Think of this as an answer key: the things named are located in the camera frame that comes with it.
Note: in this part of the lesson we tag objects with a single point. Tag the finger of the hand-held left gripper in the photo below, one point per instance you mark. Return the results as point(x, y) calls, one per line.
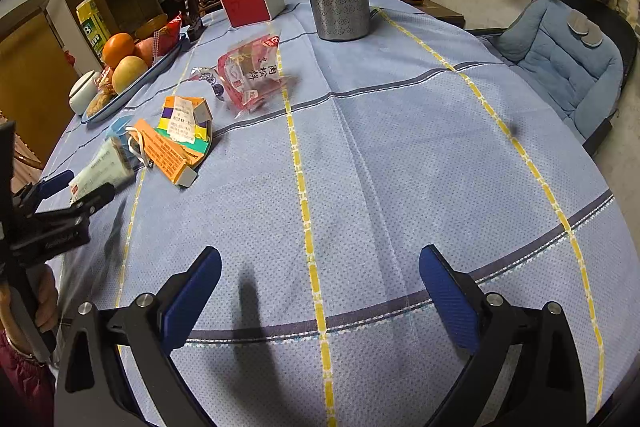
point(85, 207)
point(57, 184)

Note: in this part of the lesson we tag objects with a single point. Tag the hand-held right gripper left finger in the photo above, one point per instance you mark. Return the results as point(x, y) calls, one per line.
point(192, 297)

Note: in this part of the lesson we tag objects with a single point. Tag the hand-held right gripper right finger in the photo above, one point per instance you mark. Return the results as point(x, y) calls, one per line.
point(447, 297)

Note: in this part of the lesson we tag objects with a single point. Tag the white red carton box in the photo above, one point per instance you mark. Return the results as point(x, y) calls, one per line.
point(97, 169)

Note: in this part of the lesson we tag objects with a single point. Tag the person's left forearm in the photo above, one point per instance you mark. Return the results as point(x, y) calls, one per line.
point(20, 387)

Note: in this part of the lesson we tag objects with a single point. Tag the person's left hand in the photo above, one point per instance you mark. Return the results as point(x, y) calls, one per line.
point(49, 302)

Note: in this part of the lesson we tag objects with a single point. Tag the blue face mask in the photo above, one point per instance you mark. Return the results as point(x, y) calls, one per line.
point(120, 128)

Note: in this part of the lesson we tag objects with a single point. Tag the pile of biscuits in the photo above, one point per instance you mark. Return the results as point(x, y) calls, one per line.
point(100, 101)

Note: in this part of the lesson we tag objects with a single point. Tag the orange long carton box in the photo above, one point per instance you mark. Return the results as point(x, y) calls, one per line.
point(167, 157)

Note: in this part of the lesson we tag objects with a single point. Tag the white ceramic jar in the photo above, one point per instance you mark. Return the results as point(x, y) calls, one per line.
point(84, 91)

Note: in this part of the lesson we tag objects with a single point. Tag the yellow wooden door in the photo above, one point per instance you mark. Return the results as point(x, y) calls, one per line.
point(30, 72)

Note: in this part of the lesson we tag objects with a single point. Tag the white paper receipt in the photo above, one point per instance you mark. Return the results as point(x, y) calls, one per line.
point(181, 117)

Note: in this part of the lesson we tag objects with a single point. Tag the yellow apple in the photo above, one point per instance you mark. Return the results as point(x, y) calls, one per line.
point(129, 73)

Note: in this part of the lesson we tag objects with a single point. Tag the multicoloured flattened carton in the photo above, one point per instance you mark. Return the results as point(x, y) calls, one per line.
point(200, 127)

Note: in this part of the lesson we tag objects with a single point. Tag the blue fruit plate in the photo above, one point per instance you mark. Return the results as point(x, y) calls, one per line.
point(150, 75)

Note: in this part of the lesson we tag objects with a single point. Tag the blue checked tablecloth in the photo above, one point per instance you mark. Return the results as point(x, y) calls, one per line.
point(400, 157)

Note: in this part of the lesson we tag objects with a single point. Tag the orange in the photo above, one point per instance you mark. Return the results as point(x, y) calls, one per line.
point(118, 48)

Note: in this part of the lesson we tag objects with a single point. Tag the red apple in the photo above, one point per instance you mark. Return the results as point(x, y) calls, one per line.
point(145, 49)

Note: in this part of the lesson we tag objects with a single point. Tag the yellow green tall carton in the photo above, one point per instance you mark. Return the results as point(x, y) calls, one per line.
point(92, 27)

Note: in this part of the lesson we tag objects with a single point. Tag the small clear wrapper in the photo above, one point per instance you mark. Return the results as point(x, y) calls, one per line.
point(205, 78)

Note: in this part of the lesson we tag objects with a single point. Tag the red snack packet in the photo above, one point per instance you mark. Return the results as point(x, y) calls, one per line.
point(170, 34)

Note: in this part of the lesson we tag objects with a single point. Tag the small black clip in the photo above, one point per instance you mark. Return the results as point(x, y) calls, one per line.
point(195, 29)

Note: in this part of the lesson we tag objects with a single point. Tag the pink clear snack packet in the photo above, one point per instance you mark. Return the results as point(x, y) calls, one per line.
point(250, 72)

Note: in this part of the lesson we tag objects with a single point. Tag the blue cushioned chair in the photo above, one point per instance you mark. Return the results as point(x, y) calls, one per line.
point(560, 52)

